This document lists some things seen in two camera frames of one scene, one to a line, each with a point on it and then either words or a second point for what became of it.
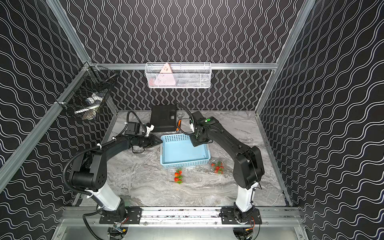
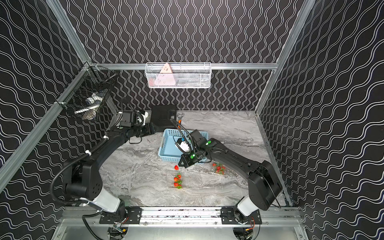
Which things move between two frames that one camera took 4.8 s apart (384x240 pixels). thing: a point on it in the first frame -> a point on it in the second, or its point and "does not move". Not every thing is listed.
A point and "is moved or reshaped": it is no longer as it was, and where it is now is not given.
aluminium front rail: x=185 y=216 does not move
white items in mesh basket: x=89 y=112 does not move
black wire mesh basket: x=84 y=96 does not move
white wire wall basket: x=178 y=75 does not move
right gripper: x=194 y=142 -> x=186 y=163
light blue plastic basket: x=177 y=151 is moved or reshaped
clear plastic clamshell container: x=221 y=167 does not move
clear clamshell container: x=179 y=176 is moved or reshaped
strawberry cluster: x=219 y=168 does not move
